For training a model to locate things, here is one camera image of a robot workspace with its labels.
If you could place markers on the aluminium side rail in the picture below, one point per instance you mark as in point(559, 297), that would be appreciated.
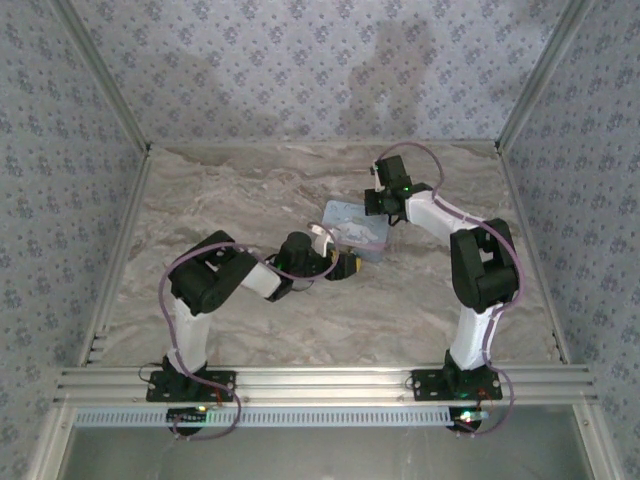
point(120, 250)

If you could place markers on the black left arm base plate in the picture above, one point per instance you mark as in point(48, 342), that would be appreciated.
point(160, 387)

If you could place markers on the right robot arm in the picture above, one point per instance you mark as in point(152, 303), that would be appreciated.
point(470, 340)

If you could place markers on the blue cartoon tin box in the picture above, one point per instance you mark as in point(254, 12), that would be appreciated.
point(350, 220)

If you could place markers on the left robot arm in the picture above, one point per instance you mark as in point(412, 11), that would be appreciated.
point(192, 340)

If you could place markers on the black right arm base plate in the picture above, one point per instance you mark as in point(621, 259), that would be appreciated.
point(427, 385)

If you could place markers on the black control board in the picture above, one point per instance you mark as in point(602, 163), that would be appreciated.
point(187, 416)
point(467, 417)

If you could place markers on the grey metal panel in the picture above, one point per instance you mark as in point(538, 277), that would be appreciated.
point(325, 455)

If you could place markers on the aluminium mounting rail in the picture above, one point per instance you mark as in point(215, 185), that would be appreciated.
point(325, 385)

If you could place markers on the aluminium corner post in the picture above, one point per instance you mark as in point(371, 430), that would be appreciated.
point(100, 75)
point(545, 75)

